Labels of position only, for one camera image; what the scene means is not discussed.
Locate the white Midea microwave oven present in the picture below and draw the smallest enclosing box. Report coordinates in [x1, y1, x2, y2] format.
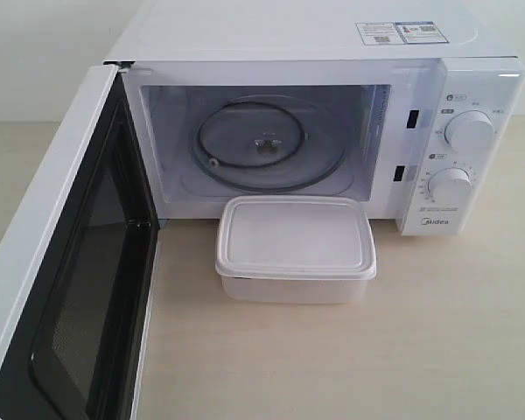
[106, 1, 525, 235]

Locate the white lower timer knob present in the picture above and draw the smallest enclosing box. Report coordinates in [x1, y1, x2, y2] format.
[428, 167, 472, 204]

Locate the glass microwave turntable plate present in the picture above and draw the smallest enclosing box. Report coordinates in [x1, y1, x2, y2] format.
[190, 94, 347, 193]

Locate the white upper control knob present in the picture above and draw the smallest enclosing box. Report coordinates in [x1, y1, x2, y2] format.
[444, 110, 494, 151]

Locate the warning label sticker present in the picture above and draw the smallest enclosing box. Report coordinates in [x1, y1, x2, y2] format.
[355, 21, 448, 46]

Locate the white lidded plastic container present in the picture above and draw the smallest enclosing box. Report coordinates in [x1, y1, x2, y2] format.
[215, 195, 377, 304]

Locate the white microwave door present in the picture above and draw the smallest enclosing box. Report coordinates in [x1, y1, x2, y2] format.
[0, 63, 159, 419]

